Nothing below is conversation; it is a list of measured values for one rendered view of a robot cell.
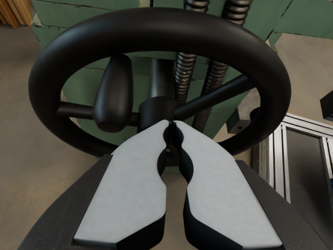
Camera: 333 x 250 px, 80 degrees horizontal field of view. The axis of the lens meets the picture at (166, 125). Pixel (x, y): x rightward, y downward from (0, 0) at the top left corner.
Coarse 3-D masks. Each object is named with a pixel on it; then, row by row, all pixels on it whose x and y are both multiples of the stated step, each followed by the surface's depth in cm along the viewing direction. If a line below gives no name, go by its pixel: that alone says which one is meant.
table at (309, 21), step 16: (48, 0) 29; (64, 0) 29; (80, 0) 29; (96, 0) 29; (112, 0) 29; (128, 0) 29; (144, 0) 28; (304, 0) 29; (320, 0) 29; (288, 16) 31; (304, 16) 31; (320, 16) 31; (288, 32) 34; (304, 32) 34; (320, 32) 34
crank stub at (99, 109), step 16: (112, 64) 14; (128, 64) 14; (112, 80) 13; (128, 80) 13; (96, 96) 13; (112, 96) 12; (128, 96) 13; (96, 112) 12; (112, 112) 12; (128, 112) 12; (112, 128) 12
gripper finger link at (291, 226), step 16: (240, 160) 9; (256, 176) 8; (256, 192) 8; (272, 192) 8; (272, 208) 7; (288, 208) 7; (272, 224) 7; (288, 224) 7; (304, 224) 7; (288, 240) 6; (304, 240) 6; (320, 240) 6
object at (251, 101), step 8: (256, 88) 57; (248, 96) 56; (256, 96) 56; (240, 104) 54; (248, 104) 54; (256, 104) 55; (240, 112) 52; (248, 112) 53; (232, 120) 55; (240, 120) 52; (248, 120) 52; (232, 128) 55; (240, 128) 55
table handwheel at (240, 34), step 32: (64, 32) 14; (96, 32) 13; (128, 32) 13; (160, 32) 13; (192, 32) 13; (224, 32) 13; (64, 64) 15; (160, 64) 28; (256, 64) 15; (32, 96) 19; (160, 96) 24; (224, 96) 19; (288, 96) 19; (64, 128) 25; (256, 128) 25
